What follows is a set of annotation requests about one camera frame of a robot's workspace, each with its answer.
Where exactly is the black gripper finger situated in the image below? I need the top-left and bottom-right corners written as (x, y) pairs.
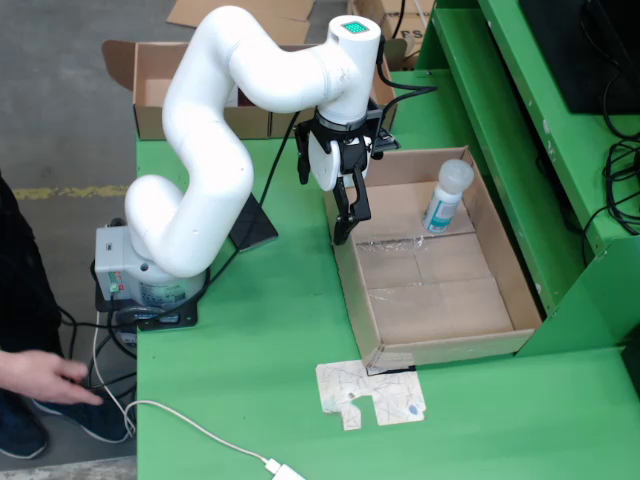
top-left (333, 167), bottom-right (374, 246)
top-left (293, 122), bottom-right (314, 185)

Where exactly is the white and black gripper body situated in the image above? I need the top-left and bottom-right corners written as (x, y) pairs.
top-left (305, 115), bottom-right (375, 191)

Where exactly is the black tablet device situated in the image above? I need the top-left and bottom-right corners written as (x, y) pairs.
top-left (228, 193), bottom-right (279, 254)

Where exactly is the white cable with plug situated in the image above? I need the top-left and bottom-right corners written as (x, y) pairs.
top-left (92, 319), bottom-right (307, 480)

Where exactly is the shallow cardboard tray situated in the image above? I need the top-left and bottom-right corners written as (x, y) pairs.
top-left (322, 145), bottom-right (544, 370)

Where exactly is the printed brown cardboard box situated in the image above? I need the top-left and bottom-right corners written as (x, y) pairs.
top-left (349, 0), bottom-right (436, 69)

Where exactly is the scribbled flat cardboard piece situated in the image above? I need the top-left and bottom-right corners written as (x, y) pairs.
top-left (314, 359), bottom-right (428, 432)

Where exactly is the bystander hand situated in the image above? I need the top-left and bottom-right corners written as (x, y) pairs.
top-left (0, 348), bottom-right (105, 406)

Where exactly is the white bottle with teal label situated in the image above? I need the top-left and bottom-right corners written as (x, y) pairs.
top-left (422, 158), bottom-right (475, 235)

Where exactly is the green metal shelf unit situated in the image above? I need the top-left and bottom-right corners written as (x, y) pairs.
top-left (417, 0), bottom-right (640, 359)

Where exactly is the black monitor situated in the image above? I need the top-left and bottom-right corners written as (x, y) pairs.
top-left (519, 0), bottom-right (640, 115)

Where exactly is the black camera cable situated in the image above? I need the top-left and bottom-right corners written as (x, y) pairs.
top-left (374, 33), bottom-right (439, 110)

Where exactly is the thin black cable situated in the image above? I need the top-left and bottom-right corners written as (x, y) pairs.
top-left (389, 0), bottom-right (434, 39)

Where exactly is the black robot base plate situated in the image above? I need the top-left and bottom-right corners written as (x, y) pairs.
top-left (94, 269), bottom-right (211, 332)

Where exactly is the tangle of black cables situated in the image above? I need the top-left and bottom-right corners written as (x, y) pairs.
top-left (582, 74), bottom-right (640, 251)

